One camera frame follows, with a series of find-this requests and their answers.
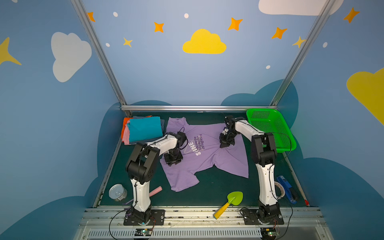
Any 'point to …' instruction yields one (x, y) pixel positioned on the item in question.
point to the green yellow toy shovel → (234, 198)
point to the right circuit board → (269, 233)
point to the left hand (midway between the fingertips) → (177, 163)
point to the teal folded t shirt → (145, 128)
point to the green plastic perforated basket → (270, 121)
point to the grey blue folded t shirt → (162, 121)
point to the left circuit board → (143, 232)
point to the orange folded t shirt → (125, 119)
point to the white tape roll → (282, 189)
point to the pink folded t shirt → (126, 137)
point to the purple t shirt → (203, 148)
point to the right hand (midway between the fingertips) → (222, 144)
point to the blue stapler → (287, 186)
